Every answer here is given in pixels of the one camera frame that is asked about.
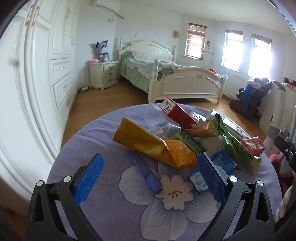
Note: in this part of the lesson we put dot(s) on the red carton box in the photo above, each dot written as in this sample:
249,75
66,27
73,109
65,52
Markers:
176,113

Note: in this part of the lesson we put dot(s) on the purple blue wrapper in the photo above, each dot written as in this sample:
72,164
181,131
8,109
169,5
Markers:
148,175

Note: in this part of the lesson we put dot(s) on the white nightstand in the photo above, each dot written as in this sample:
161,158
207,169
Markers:
103,75

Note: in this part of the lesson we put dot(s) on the green yellow snack wrapper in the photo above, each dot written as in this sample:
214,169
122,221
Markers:
237,151

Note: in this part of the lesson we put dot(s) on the wall air conditioner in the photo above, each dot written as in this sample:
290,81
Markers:
108,5

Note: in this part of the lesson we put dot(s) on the small red box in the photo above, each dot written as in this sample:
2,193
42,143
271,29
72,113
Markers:
254,145

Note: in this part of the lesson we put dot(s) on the dark red armchair with clothes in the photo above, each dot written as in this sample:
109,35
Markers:
248,99

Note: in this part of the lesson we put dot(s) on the light blue tissue packet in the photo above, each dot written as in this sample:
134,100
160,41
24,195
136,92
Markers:
198,181

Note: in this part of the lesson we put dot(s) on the clear plastic bag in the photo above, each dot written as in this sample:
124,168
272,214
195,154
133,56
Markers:
159,124

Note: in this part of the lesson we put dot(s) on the white bed frame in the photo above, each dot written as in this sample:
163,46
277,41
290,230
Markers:
150,67

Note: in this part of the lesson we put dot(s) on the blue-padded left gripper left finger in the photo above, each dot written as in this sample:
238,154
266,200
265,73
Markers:
44,221

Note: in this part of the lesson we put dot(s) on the blue wrapper packet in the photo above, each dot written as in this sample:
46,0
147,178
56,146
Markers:
222,159

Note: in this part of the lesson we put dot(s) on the orange snack bag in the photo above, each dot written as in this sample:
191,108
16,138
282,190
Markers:
171,152

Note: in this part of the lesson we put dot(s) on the purple floral table cloth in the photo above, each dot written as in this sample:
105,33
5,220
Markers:
121,206

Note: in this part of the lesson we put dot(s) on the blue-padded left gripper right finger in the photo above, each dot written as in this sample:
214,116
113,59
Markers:
245,212

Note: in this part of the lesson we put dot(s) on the white dresser cabinet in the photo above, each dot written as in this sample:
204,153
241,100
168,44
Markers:
287,118

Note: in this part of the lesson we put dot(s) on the purple plush doll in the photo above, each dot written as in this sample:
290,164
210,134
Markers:
102,51

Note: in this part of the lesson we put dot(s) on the grey white height pole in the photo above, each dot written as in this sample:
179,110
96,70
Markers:
274,126

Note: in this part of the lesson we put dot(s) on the white wardrobe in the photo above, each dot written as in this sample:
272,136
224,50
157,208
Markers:
37,89

